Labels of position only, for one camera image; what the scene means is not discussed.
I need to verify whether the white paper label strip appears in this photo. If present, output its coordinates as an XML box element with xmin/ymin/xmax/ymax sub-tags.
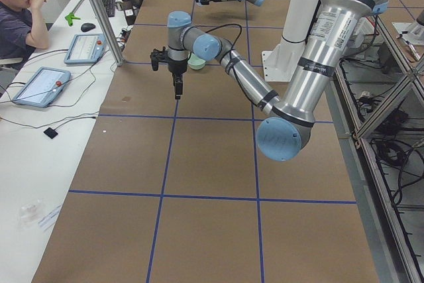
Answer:
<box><xmin>38</xmin><ymin>205</ymin><xmax>62</xmax><ymax>231</ymax></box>

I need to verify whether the blue teach pendant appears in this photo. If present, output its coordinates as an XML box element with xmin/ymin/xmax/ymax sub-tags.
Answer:
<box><xmin>12</xmin><ymin>67</ymin><xmax>71</xmax><ymax>108</ymax></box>
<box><xmin>64</xmin><ymin>34</ymin><xmax>106</xmax><ymax>65</ymax></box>

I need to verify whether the mint green ceramic bowl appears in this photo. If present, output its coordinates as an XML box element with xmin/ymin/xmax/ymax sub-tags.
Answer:
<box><xmin>187</xmin><ymin>53</ymin><xmax>206</xmax><ymax>70</ymax></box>

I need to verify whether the black computer keyboard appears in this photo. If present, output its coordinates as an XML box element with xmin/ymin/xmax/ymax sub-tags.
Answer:
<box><xmin>101</xmin><ymin>0</ymin><xmax>115</xmax><ymax>17</ymax></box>

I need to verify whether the aluminium frame post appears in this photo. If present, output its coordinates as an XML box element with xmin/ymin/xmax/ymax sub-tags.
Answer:
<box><xmin>89</xmin><ymin>0</ymin><xmax>124</xmax><ymax>66</ymax></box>

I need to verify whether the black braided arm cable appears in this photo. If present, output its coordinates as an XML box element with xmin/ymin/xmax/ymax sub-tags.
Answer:
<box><xmin>198</xmin><ymin>23</ymin><xmax>266</xmax><ymax>108</ymax></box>

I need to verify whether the aluminium frame side rack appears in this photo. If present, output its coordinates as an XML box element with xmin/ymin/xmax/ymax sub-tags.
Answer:
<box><xmin>328</xmin><ymin>8</ymin><xmax>423</xmax><ymax>282</ymax></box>

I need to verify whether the green plastic printed tool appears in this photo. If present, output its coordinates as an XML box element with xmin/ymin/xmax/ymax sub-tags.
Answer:
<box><xmin>65</xmin><ymin>12</ymin><xmax>80</xmax><ymax>27</ymax></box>

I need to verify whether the black computer mouse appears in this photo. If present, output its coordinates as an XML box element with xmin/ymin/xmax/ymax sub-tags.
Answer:
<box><xmin>80</xmin><ymin>23</ymin><xmax>96</xmax><ymax>32</ymax></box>

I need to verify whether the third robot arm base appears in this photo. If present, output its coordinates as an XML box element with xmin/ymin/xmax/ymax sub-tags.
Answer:
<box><xmin>392</xmin><ymin>11</ymin><xmax>423</xmax><ymax>62</ymax></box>

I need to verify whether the near blue teach pendant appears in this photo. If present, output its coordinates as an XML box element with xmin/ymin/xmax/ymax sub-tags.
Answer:
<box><xmin>12</xmin><ymin>67</ymin><xmax>71</xmax><ymax>108</ymax></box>

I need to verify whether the small black square pad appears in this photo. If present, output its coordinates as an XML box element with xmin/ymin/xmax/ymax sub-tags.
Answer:
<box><xmin>43</xmin><ymin>127</ymin><xmax>58</xmax><ymax>139</ymax></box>

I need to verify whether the clear plastic bag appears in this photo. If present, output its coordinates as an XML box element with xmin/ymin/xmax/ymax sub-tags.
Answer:
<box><xmin>17</xmin><ymin>199</ymin><xmax>45</xmax><ymax>231</ymax></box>

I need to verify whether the small electronics board with wires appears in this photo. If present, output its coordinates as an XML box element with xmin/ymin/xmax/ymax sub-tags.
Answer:
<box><xmin>117</xmin><ymin>8</ymin><xmax>139</xmax><ymax>42</ymax></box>

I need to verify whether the white pedestal column base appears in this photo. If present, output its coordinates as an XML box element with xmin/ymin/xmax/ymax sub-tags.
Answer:
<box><xmin>262</xmin><ymin>0</ymin><xmax>319</xmax><ymax>82</ymax></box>

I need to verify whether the far blue teach pendant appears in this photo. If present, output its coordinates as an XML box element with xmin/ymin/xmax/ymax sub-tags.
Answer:
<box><xmin>64</xmin><ymin>34</ymin><xmax>106</xmax><ymax>65</ymax></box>

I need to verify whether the seated person in navy shirt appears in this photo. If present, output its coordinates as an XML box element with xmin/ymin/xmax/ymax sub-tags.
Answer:
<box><xmin>1</xmin><ymin>0</ymin><xmax>50</xmax><ymax>70</ymax></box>

